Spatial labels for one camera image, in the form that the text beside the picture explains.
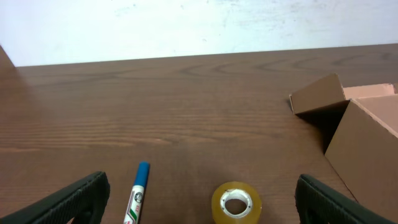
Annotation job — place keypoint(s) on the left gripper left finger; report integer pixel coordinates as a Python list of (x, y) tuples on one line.
[(83, 201)]

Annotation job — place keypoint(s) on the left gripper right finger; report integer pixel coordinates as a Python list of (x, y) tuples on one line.
[(319, 203)]

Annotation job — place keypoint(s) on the blue cap marker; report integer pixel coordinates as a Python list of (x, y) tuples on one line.
[(136, 198)]

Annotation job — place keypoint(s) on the yellow tape roll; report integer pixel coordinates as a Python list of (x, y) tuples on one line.
[(236, 202)]

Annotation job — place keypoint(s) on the open cardboard box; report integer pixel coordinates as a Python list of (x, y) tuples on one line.
[(363, 148)]

